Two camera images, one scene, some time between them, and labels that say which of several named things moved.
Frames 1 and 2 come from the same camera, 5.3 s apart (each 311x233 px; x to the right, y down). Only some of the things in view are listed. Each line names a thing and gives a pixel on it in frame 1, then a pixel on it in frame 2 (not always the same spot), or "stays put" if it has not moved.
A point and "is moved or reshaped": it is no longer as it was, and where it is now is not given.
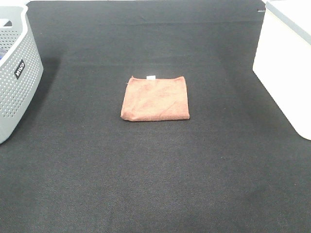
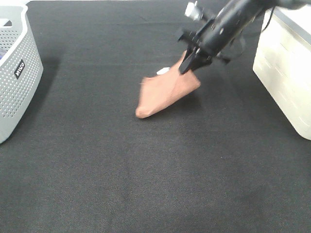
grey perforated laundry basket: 21,68 stays put
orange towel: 150,99 is moved or reshaped
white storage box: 283,59 stays put
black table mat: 238,165 stays put
